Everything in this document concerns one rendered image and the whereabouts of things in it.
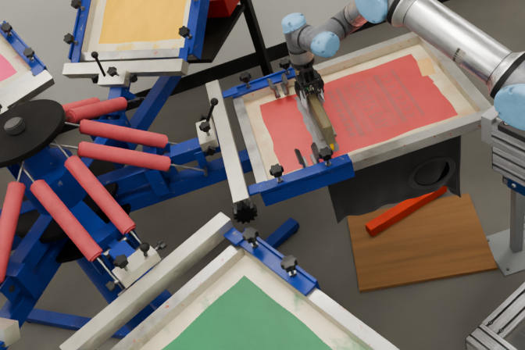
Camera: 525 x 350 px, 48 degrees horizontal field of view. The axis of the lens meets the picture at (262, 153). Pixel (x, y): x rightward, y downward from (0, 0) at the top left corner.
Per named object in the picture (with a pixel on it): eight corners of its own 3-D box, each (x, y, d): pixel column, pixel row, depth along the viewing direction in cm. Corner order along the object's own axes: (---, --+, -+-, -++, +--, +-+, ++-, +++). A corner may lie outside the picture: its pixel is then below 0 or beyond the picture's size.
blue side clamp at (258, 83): (306, 76, 233) (302, 62, 229) (309, 83, 229) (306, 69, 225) (234, 101, 234) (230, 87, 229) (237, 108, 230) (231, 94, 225)
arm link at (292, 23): (292, 27, 175) (274, 21, 181) (301, 58, 182) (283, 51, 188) (312, 15, 178) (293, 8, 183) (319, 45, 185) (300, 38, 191)
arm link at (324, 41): (346, 23, 172) (320, 14, 180) (319, 42, 169) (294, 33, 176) (351, 45, 178) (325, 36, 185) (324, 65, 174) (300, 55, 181)
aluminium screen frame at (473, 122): (423, 36, 231) (423, 27, 228) (498, 122, 186) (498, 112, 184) (233, 101, 232) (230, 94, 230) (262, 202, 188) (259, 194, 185)
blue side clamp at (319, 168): (350, 166, 191) (347, 151, 186) (355, 176, 187) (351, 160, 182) (262, 196, 191) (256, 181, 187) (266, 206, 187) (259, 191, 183)
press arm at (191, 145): (220, 141, 210) (216, 130, 206) (223, 151, 205) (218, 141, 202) (174, 156, 210) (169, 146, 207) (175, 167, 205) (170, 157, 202)
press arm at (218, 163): (401, 108, 217) (399, 96, 213) (407, 118, 213) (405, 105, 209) (83, 217, 219) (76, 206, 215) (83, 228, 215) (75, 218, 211)
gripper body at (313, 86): (303, 101, 193) (295, 71, 186) (297, 87, 200) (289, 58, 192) (325, 93, 193) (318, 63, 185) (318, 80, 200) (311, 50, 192)
